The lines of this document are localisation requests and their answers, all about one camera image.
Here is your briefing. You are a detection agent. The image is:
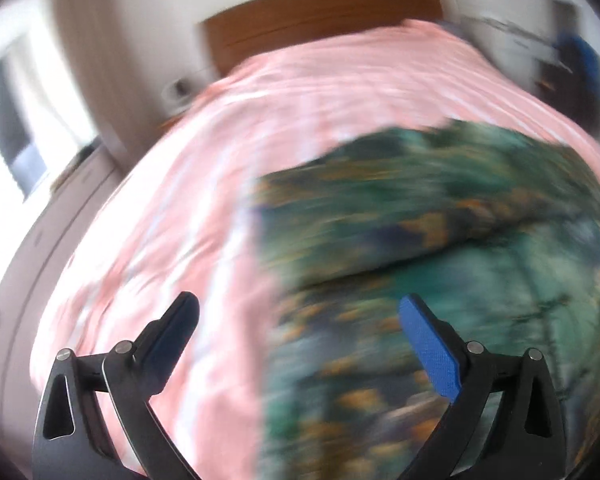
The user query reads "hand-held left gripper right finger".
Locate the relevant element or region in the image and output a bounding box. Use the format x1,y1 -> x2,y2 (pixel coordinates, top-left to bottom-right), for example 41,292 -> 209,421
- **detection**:
397,294 -> 569,480

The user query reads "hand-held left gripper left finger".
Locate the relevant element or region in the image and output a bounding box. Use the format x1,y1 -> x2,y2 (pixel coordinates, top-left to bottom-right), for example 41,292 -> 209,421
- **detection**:
32,291 -> 201,480

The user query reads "green orange patterned garment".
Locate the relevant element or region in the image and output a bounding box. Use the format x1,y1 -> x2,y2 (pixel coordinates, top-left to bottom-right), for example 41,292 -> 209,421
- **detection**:
252,120 -> 600,480

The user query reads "pink striped bed sheet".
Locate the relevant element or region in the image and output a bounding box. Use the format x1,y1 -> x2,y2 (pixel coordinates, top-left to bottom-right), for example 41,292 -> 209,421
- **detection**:
27,19 -> 600,480

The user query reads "window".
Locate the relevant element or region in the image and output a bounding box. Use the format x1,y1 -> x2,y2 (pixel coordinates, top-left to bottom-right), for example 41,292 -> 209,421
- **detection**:
0,55 -> 51,201

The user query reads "beige curtain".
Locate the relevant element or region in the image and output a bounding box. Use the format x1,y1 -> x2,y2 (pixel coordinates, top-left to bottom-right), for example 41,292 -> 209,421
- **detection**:
50,0 -> 131,161

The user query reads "blue bag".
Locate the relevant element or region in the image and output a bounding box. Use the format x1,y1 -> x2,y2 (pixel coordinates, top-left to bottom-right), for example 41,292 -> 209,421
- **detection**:
555,32 -> 600,136

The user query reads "brown wooden headboard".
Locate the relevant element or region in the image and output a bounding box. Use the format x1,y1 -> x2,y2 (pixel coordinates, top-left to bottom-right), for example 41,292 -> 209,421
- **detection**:
200,0 -> 443,78

